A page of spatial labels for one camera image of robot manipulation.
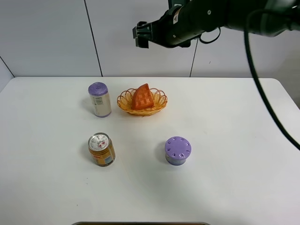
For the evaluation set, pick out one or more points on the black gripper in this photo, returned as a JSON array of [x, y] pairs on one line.
[[185, 24]]

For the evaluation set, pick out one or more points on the orange waffle piece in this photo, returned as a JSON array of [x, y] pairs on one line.
[[142, 98]]

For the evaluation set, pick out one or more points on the dark green robot arm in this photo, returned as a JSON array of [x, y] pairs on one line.
[[265, 17]]

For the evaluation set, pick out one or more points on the orange wicker basket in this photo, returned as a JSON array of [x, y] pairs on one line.
[[124, 101]]

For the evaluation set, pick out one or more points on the purple topped cream canister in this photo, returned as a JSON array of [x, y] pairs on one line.
[[100, 98]]

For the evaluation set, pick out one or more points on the orange drink can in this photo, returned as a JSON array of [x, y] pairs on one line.
[[101, 149]]

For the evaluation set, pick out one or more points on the purple lidded short container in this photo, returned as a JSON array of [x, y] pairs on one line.
[[177, 150]]

